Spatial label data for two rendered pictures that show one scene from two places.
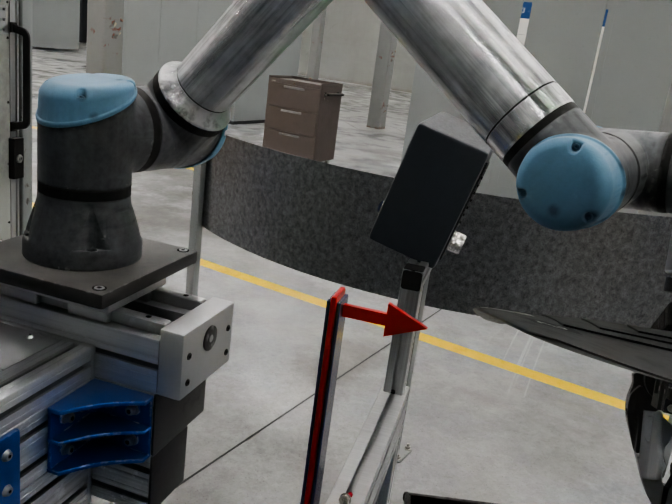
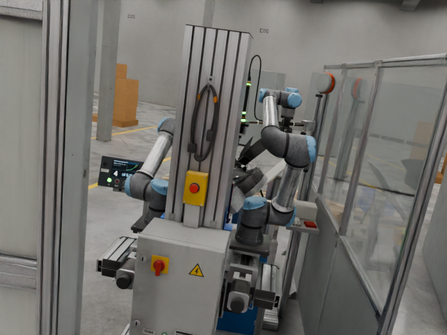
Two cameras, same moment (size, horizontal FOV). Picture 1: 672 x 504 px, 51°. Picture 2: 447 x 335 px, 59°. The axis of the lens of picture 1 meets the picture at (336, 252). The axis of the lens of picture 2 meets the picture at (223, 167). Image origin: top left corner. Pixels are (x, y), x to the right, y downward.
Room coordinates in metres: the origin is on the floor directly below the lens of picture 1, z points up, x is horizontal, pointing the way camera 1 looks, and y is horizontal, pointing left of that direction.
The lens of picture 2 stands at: (0.97, 2.32, 1.89)
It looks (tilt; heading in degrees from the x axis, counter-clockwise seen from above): 14 degrees down; 259
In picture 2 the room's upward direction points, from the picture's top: 8 degrees clockwise
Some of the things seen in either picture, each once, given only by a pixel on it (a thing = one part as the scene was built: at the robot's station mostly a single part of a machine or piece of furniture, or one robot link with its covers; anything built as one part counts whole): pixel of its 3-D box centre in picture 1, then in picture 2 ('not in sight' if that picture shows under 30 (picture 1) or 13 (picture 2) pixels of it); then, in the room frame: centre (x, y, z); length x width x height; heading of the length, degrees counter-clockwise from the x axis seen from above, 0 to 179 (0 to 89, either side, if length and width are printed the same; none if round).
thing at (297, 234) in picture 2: not in sight; (289, 271); (-0.19, -0.33, 0.42); 0.04 x 0.04 x 0.83; 77
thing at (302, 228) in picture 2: not in sight; (299, 221); (-0.19, -0.33, 0.85); 0.36 x 0.24 x 0.03; 77
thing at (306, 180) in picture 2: not in sight; (301, 202); (-0.30, -0.61, 0.90); 0.08 x 0.06 x 1.80; 112
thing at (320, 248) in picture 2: not in sight; (315, 272); (-0.33, -0.17, 0.50); 2.59 x 0.03 x 0.91; 77
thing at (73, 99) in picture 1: (91, 128); (159, 193); (0.90, 0.33, 1.20); 0.13 x 0.12 x 0.14; 149
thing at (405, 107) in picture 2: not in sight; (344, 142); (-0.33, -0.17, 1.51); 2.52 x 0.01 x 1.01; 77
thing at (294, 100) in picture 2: not in sight; (290, 99); (0.28, 0.32, 1.78); 0.11 x 0.11 x 0.08; 81
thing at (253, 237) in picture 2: not in sight; (250, 230); (0.42, 0.48, 1.09); 0.15 x 0.15 x 0.10
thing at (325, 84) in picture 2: not in sight; (325, 83); (-0.30, -0.61, 1.88); 0.16 x 0.07 x 0.16; 112
